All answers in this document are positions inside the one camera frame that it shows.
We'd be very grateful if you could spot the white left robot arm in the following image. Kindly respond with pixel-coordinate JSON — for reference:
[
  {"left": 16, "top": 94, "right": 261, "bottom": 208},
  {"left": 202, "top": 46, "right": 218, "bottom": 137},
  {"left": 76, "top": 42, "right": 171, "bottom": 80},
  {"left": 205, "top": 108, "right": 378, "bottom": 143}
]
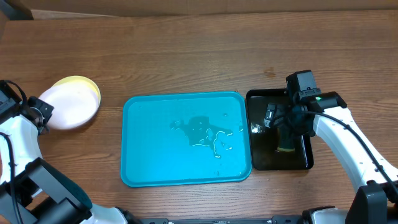
[{"left": 1, "top": 96, "right": 134, "bottom": 223}]

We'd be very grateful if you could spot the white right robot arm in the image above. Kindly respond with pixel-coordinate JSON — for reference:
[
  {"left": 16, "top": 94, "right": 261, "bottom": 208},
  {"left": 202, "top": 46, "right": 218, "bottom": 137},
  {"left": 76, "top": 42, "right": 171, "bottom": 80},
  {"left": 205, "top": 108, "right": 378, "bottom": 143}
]
[{"left": 264, "top": 92, "right": 397, "bottom": 223}]

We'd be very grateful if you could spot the green and yellow sponge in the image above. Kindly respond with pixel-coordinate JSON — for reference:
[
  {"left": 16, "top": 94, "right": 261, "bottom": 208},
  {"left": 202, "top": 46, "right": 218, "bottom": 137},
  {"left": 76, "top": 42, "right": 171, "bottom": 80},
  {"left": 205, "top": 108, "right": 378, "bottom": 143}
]
[{"left": 277, "top": 126, "right": 295, "bottom": 152}]

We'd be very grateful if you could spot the black water tray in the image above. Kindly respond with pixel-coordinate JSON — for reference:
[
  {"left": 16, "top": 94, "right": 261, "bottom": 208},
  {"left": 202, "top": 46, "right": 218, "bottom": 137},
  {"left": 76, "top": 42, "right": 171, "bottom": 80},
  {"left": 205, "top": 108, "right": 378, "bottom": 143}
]
[{"left": 246, "top": 89, "right": 314, "bottom": 170}]

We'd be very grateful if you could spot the yellow plate with sauce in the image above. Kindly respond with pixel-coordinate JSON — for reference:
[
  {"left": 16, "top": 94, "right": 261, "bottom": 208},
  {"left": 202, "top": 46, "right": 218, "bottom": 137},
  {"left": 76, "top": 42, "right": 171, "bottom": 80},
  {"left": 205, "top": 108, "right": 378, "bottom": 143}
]
[{"left": 52, "top": 75, "right": 101, "bottom": 106}]

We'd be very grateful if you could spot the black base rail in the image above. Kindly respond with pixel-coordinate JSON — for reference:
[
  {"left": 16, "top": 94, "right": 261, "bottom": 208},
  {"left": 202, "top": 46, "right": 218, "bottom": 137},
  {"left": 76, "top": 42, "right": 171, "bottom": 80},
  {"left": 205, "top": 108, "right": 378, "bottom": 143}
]
[{"left": 120, "top": 208, "right": 314, "bottom": 224}]

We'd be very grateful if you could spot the teal plastic tray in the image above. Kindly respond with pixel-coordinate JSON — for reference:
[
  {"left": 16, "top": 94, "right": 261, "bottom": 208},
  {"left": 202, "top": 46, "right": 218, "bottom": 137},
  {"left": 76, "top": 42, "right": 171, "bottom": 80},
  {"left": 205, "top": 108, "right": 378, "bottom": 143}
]
[{"left": 120, "top": 91, "right": 252, "bottom": 187}]

